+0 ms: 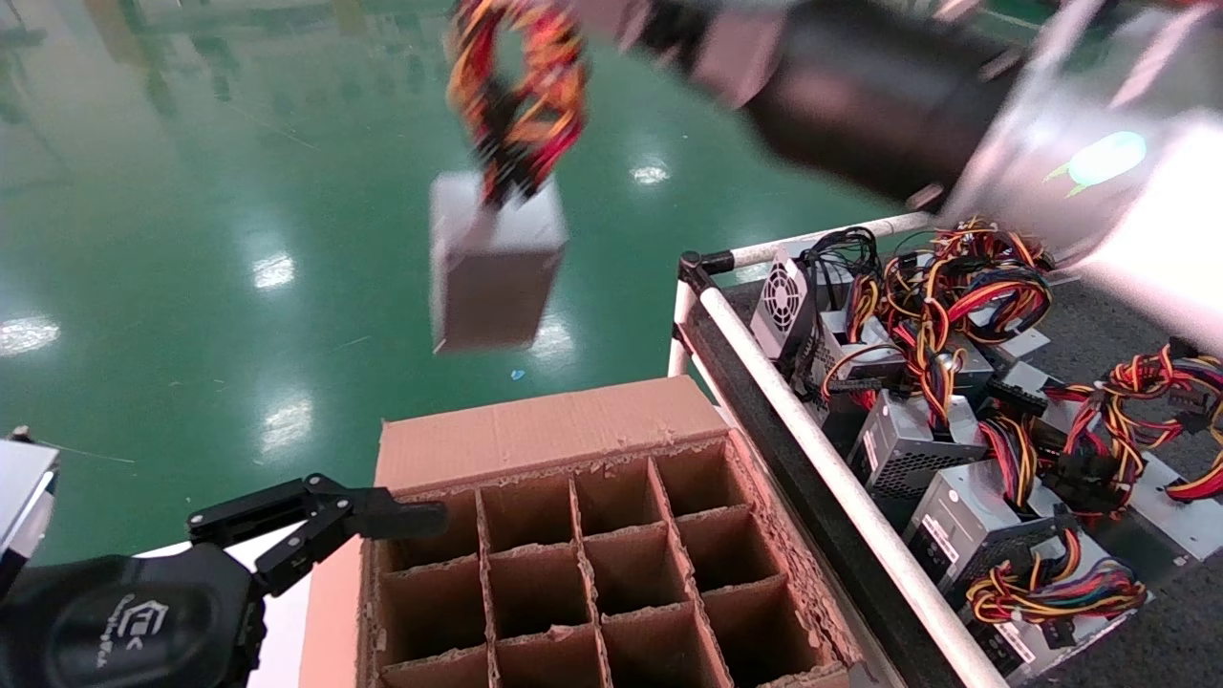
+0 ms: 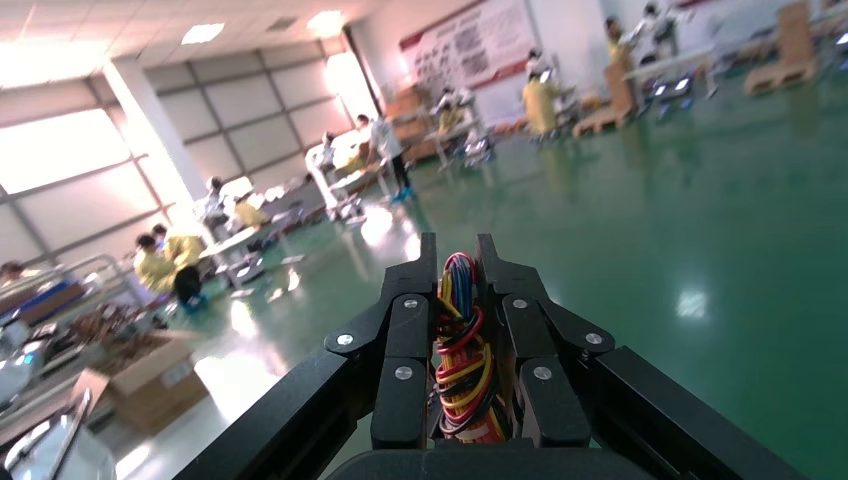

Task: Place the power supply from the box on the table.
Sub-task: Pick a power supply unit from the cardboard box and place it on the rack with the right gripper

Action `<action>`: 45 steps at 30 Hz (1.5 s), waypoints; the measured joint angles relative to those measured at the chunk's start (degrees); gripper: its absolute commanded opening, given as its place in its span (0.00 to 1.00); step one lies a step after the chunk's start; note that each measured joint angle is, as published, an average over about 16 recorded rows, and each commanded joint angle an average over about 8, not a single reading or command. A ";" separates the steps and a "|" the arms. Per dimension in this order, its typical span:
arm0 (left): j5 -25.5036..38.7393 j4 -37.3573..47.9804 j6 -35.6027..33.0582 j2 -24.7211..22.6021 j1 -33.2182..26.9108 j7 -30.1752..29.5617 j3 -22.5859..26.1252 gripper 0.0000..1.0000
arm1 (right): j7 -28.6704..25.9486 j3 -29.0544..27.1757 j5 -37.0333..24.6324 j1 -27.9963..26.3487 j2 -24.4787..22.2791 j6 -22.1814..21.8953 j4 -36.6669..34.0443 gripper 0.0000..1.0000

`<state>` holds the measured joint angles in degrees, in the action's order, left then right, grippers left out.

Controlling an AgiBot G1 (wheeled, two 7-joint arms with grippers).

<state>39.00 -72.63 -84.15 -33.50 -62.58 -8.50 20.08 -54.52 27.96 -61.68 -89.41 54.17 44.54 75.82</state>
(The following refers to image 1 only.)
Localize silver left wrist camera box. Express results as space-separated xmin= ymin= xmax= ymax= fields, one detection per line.
xmin=0 ymin=435 xmax=60 ymax=598

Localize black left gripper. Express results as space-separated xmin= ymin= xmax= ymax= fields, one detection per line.
xmin=0 ymin=543 xmax=269 ymax=688

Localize white pipe cart frame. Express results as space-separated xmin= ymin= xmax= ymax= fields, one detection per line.
xmin=669 ymin=212 xmax=1014 ymax=688

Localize cardboard box with dividers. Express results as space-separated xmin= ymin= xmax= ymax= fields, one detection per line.
xmin=298 ymin=376 xmax=866 ymax=688

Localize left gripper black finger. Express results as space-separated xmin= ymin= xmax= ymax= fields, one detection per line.
xmin=186 ymin=473 xmax=450 ymax=598

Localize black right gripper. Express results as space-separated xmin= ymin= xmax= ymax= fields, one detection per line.
xmin=573 ymin=0 xmax=1033 ymax=207

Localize silver power supply with fan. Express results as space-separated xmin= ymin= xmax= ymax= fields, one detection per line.
xmin=750 ymin=227 xmax=882 ymax=364

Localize silver power supply colourful wires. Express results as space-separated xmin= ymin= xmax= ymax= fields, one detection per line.
xmin=1046 ymin=339 xmax=1223 ymax=565
xmin=846 ymin=325 xmax=990 ymax=503
xmin=430 ymin=0 xmax=590 ymax=355
xmin=903 ymin=413 xmax=1076 ymax=598
xmin=984 ymin=361 xmax=1066 ymax=417
xmin=963 ymin=528 xmax=1152 ymax=685
xmin=812 ymin=275 xmax=913 ymax=402
xmin=879 ymin=218 xmax=1057 ymax=369

